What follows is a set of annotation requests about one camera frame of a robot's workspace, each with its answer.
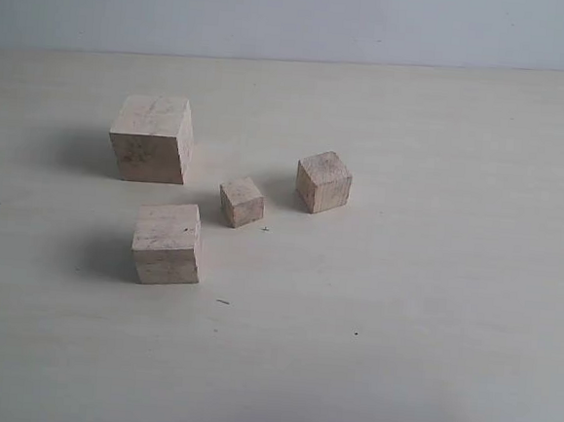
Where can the smallest wooden cube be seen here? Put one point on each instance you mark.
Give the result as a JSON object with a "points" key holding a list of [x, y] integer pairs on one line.
{"points": [[241, 202]]}

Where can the third largest wooden cube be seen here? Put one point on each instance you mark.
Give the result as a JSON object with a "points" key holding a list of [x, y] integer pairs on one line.
{"points": [[323, 182]]}

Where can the second largest wooden cube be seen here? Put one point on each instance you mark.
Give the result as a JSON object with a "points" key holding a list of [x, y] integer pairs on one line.
{"points": [[166, 244]]}

